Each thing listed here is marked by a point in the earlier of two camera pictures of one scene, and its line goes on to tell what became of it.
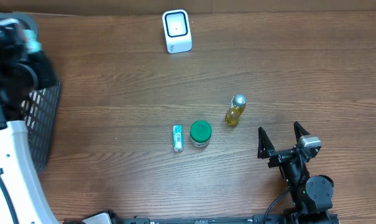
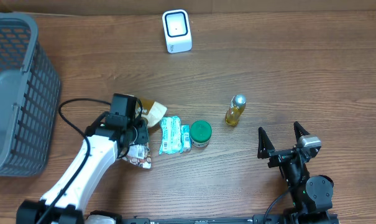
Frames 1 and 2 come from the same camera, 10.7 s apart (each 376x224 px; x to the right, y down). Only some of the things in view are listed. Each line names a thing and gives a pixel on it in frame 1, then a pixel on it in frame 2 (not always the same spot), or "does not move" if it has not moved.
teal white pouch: x=32 y=43 → x=171 y=135
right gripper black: x=266 y=149 does not move
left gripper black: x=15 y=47 → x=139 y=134
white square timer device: x=177 y=30 does not move
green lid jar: x=201 y=132 does not move
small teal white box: x=178 y=130 → x=186 y=144
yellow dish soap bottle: x=237 y=104 does not move
